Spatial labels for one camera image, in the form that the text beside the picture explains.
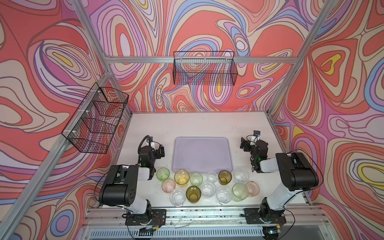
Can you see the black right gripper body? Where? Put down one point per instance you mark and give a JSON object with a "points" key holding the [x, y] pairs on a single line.
{"points": [[249, 145]]}

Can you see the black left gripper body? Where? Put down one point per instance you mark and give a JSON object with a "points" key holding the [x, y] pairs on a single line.
{"points": [[158, 151]]}

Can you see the amber brown glass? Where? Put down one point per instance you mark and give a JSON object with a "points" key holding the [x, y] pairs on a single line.
{"points": [[225, 177]]}

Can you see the pink glass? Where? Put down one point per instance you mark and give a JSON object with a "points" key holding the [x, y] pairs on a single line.
{"points": [[168, 185], [253, 188]]}

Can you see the large pale green glass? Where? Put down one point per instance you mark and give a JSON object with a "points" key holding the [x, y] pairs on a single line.
{"points": [[240, 192]]}

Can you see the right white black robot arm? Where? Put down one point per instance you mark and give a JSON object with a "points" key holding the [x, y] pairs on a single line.
{"points": [[296, 173]]}

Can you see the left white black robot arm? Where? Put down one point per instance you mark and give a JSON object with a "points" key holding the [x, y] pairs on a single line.
{"points": [[120, 186]]}

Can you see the lavender rectangular plastic tray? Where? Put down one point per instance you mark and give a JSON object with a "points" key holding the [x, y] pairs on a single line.
{"points": [[202, 154]]}

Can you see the bright green glass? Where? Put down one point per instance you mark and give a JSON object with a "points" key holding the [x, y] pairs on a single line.
{"points": [[163, 174]]}

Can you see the yellow glass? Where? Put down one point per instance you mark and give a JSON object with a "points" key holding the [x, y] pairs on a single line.
{"points": [[182, 178]]}

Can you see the small clear glass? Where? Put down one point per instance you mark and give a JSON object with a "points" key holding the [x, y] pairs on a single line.
{"points": [[212, 177]]}

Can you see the pale green small glass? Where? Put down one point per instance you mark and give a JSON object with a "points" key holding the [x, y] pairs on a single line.
{"points": [[196, 179]]}

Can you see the olive dark glass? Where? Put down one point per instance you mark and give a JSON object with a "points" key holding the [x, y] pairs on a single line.
{"points": [[193, 194]]}

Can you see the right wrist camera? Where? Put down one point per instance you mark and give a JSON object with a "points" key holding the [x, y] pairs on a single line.
{"points": [[256, 136]]}

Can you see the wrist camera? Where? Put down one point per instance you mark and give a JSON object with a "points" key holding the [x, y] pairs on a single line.
{"points": [[256, 136], [150, 142]]}

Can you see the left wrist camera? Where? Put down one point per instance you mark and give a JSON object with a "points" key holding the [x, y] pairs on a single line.
{"points": [[150, 142]]}

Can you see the black wire basket left wall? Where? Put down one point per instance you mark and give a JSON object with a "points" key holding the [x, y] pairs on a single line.
{"points": [[100, 113]]}

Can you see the black wire basket wall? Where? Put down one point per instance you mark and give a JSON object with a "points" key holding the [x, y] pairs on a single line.
{"points": [[204, 68], [100, 113]]}

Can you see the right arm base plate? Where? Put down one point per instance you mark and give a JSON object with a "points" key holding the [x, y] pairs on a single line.
{"points": [[269, 217]]}

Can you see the black wire basket back wall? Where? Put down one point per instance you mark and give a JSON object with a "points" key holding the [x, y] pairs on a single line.
{"points": [[204, 68]]}

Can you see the aluminium front rail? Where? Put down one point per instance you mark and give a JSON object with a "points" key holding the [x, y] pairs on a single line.
{"points": [[228, 216]]}

